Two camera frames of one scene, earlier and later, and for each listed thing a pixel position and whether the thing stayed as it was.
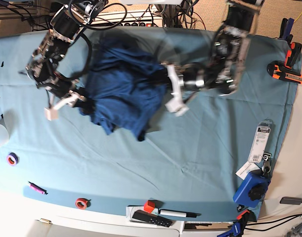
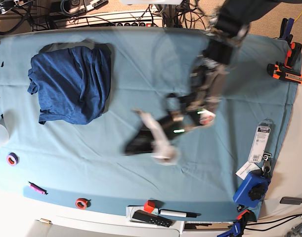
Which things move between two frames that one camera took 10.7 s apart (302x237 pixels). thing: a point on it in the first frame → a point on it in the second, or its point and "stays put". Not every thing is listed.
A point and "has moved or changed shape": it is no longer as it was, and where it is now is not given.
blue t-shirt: [125, 85] has moved or changed shape
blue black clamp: [286, 27] stays put
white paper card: [245, 169] stays put
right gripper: [175, 104] → [164, 152]
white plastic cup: [0, 137] stays put
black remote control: [152, 218] stays put
